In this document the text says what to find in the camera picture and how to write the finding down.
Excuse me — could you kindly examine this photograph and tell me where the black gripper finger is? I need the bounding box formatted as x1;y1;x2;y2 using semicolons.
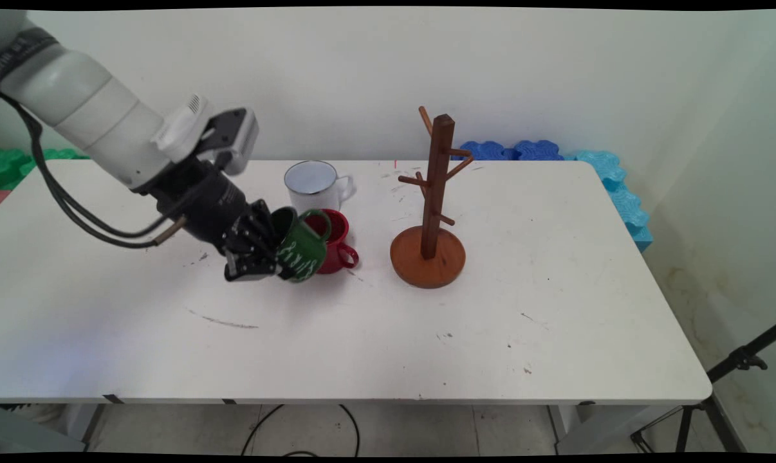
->
223;199;281;253
224;249;281;283

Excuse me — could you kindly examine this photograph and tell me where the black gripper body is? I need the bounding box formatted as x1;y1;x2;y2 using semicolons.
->
133;157;263;253

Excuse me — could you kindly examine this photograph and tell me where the green enamel mug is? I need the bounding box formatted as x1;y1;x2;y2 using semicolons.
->
270;206;333;284

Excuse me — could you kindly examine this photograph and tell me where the white enamel mug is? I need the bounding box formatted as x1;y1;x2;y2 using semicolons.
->
284;160;357;214

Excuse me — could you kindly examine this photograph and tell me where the red enamel mug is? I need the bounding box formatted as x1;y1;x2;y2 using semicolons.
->
304;208;360;275

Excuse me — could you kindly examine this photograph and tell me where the brown wooden mug tree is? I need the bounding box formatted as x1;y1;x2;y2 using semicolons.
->
390;105;476;289

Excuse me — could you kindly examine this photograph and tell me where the green foam tile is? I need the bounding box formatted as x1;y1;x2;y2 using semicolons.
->
0;148;91;191

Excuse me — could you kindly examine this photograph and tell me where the white table leg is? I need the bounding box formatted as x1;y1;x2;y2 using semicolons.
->
547;404;586;452
65;404;104;446

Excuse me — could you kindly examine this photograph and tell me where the dark blue foam tile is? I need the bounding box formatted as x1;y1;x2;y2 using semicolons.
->
451;140;516;161
514;140;565;161

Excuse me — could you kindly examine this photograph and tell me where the light blue foam tile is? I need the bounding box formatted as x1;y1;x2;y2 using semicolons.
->
563;150;654;253

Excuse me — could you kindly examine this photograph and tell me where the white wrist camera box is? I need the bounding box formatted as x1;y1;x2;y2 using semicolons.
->
150;95;261;176

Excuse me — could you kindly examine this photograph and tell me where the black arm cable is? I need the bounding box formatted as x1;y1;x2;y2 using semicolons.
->
0;93;188;250
15;106;170;239

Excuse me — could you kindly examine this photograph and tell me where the black floor cable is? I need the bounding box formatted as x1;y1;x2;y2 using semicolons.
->
240;404;362;458

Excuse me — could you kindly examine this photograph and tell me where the black camera tripod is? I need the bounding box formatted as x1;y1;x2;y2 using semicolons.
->
631;321;776;455

